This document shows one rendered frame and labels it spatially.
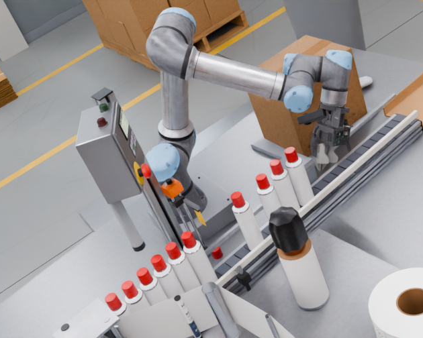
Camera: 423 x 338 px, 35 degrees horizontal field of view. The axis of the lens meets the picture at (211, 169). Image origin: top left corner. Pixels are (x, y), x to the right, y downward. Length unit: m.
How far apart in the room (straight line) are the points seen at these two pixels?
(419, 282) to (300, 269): 0.29
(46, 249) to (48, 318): 1.83
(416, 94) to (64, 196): 2.57
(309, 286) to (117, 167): 0.56
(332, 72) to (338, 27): 2.25
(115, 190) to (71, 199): 2.66
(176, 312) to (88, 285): 0.59
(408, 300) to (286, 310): 0.36
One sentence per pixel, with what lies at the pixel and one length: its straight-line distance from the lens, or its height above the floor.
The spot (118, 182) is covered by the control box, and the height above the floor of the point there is 1.34.
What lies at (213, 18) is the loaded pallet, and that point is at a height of 0.20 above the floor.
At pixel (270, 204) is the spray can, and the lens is 1.96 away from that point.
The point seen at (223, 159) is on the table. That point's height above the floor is 0.83.
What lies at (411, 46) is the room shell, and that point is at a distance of 4.56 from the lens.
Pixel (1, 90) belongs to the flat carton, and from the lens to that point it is 6.04.
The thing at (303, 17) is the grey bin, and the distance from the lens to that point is 4.19.
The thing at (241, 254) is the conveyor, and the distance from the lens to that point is 2.02.
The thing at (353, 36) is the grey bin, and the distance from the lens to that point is 4.32.
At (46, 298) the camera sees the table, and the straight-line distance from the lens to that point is 2.34.
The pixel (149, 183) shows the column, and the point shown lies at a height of 1.20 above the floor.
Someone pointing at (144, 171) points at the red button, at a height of 1.34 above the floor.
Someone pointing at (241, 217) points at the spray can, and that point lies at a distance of 1.92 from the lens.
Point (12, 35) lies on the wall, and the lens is 7.04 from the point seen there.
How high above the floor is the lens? 2.21
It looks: 34 degrees down
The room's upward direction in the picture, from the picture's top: 23 degrees counter-clockwise
